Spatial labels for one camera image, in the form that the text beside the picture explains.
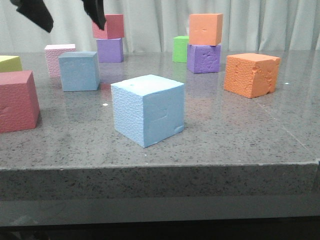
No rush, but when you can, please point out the green foam block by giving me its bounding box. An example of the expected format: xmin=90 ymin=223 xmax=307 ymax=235
xmin=172 ymin=35 xmax=189 ymax=63

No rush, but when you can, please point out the orange stacked foam block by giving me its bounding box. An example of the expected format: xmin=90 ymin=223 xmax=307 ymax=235
xmin=189 ymin=13 xmax=224 ymax=46

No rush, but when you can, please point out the purple foam block under red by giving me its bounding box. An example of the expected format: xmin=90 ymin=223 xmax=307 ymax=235
xmin=96 ymin=38 xmax=124 ymax=63

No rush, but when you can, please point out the purple foam block under orange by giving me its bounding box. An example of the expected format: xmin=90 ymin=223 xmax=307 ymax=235
xmin=187 ymin=44 xmax=221 ymax=74

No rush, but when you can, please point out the pink foam block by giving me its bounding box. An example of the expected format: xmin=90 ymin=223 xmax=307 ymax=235
xmin=44 ymin=44 xmax=76 ymax=78

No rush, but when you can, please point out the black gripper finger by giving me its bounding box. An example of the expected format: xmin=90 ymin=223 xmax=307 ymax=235
xmin=82 ymin=0 xmax=106 ymax=30
xmin=10 ymin=0 xmax=54 ymax=33

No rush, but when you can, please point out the red stacked foam block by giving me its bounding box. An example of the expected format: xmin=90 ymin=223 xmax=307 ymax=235
xmin=91 ymin=14 xmax=125 ymax=40

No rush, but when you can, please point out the yellow foam block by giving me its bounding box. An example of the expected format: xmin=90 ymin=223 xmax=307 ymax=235
xmin=0 ymin=55 xmax=23 ymax=73

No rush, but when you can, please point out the small light blue foam block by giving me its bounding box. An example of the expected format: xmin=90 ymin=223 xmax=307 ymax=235
xmin=58 ymin=51 xmax=100 ymax=92

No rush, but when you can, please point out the large light blue foam block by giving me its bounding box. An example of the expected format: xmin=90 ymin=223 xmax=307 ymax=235
xmin=111 ymin=74 xmax=185 ymax=148

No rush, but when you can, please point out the damaged orange foam block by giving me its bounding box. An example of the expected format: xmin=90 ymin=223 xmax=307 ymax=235
xmin=223 ymin=53 xmax=281 ymax=99

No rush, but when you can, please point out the grey-green curtain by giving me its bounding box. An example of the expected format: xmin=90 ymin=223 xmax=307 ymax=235
xmin=0 ymin=0 xmax=320 ymax=53

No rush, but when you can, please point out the large red foam block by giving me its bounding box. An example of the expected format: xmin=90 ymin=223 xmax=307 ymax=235
xmin=0 ymin=70 xmax=40 ymax=133

